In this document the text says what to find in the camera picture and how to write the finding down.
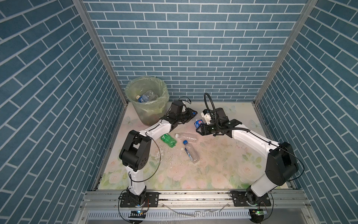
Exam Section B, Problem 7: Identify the green soda bottle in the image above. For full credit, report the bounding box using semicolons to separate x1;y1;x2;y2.
160;133;177;148

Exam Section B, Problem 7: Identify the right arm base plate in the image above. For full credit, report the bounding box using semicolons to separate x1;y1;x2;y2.
229;190;272;207

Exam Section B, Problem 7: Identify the black corrugated cable hose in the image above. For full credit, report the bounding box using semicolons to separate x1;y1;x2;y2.
203;92;224;135

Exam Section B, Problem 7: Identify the Pepsi bottle blue label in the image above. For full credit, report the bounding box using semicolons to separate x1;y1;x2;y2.
194;119;204;129

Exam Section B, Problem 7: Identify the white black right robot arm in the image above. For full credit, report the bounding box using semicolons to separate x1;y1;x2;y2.
196;108;299;205

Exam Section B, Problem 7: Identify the crushed clear bottle white cap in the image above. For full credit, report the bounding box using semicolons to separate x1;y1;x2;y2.
175;133;198;142

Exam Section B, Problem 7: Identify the mesh bin with green bag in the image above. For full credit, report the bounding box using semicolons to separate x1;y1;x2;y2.
125;76;169;126

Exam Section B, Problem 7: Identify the aluminium mounting rail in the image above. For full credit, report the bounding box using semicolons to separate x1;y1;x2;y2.
80;189;310;210

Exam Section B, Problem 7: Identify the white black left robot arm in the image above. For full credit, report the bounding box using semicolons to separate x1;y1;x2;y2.
119;99;198;206

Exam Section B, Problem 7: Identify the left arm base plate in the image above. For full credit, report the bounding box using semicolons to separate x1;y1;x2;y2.
119;190;159;208

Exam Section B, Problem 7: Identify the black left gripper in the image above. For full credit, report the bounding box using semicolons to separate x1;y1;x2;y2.
175;107;198;124

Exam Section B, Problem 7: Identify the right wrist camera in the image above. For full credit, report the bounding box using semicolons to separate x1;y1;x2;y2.
201;109;214;125

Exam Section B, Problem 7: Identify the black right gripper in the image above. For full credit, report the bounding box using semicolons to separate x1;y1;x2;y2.
195;122;221;135

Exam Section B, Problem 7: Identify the blue label Pocari bottle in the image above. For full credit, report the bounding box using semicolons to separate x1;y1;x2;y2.
136;90;158;103

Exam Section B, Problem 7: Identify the clear bottle blue cap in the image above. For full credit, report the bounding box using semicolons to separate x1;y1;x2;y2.
183;141;200;164

